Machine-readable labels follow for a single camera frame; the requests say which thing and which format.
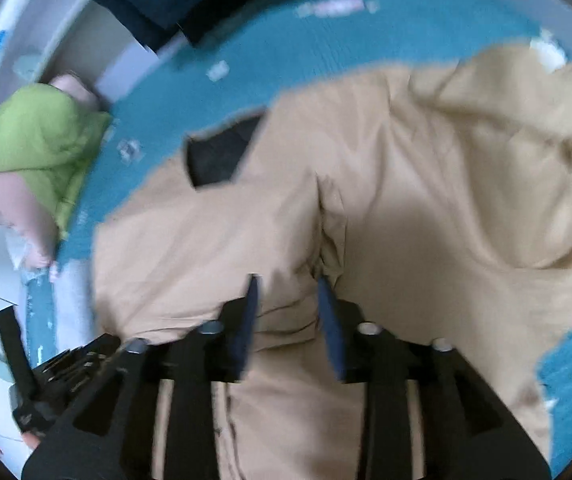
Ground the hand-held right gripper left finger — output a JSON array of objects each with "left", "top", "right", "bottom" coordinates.
[{"left": 21, "top": 274, "right": 262, "bottom": 480}]

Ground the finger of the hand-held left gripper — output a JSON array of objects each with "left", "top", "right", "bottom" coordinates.
[{"left": 36, "top": 334, "right": 123, "bottom": 391}]

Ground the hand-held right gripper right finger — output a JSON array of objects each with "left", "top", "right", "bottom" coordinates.
[{"left": 316, "top": 276, "right": 552, "bottom": 480}]

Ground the tan jacket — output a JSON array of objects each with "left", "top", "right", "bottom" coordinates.
[{"left": 91, "top": 42, "right": 572, "bottom": 480}]

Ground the white and blue pillow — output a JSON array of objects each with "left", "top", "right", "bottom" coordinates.
[{"left": 5, "top": 230, "right": 36, "bottom": 270}]

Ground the green and pink duvet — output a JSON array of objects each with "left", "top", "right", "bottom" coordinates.
[{"left": 0, "top": 72, "right": 114, "bottom": 271}]

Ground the teal candy print bed blanket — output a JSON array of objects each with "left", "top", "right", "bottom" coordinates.
[{"left": 23, "top": 0, "right": 572, "bottom": 476}]

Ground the lavender headboard shelf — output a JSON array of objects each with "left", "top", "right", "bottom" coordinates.
[{"left": 0, "top": 0, "right": 177, "bottom": 126}]

